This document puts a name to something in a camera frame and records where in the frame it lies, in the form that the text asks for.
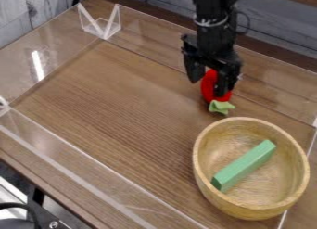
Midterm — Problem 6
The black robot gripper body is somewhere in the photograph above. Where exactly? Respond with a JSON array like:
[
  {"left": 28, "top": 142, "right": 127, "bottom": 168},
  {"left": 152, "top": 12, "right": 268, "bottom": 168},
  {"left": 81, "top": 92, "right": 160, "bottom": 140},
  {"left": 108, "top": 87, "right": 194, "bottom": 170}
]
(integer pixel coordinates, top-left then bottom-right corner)
[{"left": 180, "top": 34, "right": 242, "bottom": 69}]

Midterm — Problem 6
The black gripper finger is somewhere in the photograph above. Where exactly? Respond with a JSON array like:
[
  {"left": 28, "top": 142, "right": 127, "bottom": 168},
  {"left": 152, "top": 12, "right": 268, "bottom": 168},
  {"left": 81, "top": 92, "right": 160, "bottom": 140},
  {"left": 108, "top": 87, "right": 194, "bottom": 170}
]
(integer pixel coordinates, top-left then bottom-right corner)
[
  {"left": 214, "top": 65, "right": 240, "bottom": 97},
  {"left": 183, "top": 53, "right": 206, "bottom": 83}
]

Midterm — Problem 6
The red plush strawberry toy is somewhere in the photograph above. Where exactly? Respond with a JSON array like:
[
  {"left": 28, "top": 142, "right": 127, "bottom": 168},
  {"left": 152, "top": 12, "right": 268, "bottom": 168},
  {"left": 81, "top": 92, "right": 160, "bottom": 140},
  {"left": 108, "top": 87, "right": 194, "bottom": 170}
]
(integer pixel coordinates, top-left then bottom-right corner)
[{"left": 200, "top": 69, "right": 235, "bottom": 115}]

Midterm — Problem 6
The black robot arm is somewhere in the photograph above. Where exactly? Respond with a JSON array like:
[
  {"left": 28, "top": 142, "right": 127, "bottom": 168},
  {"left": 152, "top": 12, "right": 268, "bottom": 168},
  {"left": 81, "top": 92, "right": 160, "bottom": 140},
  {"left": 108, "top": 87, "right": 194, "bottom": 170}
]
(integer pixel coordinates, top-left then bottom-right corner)
[{"left": 180, "top": 0, "right": 243, "bottom": 97}]

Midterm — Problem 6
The green rectangular block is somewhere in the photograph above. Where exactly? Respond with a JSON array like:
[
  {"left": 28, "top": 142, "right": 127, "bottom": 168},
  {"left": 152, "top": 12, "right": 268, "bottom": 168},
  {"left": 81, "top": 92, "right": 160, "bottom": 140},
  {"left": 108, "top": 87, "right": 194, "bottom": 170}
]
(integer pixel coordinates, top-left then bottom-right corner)
[{"left": 210, "top": 139, "right": 275, "bottom": 193}]

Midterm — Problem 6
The wooden oval bowl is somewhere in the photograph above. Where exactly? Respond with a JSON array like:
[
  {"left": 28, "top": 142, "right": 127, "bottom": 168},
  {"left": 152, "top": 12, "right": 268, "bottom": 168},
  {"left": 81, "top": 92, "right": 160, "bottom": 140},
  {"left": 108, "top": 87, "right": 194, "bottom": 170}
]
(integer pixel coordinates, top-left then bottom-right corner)
[{"left": 191, "top": 117, "right": 309, "bottom": 221}]

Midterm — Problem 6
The clear acrylic table barrier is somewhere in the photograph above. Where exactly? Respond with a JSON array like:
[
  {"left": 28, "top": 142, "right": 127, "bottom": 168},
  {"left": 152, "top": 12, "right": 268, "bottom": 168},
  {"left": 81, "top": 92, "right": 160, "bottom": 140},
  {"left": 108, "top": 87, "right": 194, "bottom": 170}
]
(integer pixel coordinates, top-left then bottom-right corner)
[{"left": 0, "top": 96, "right": 207, "bottom": 229}]

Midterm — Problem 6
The clear acrylic corner bracket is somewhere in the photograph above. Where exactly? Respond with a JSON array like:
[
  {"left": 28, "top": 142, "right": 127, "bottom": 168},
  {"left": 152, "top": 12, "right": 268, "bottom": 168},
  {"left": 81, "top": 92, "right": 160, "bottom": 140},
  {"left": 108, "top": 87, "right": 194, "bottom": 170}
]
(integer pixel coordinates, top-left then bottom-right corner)
[{"left": 76, "top": 4, "right": 121, "bottom": 40}]

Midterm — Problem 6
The black metal table frame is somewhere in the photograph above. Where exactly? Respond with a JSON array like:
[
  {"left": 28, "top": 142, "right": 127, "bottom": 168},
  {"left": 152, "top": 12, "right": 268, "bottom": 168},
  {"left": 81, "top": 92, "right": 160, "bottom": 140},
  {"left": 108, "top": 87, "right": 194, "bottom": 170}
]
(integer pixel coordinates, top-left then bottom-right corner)
[{"left": 0, "top": 158, "right": 84, "bottom": 229}]

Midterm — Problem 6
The black cable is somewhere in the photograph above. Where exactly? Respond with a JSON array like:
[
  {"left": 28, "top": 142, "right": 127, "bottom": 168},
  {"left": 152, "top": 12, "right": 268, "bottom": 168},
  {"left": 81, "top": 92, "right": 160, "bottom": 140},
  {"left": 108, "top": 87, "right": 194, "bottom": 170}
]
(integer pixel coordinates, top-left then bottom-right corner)
[{"left": 0, "top": 202, "right": 41, "bottom": 229}]

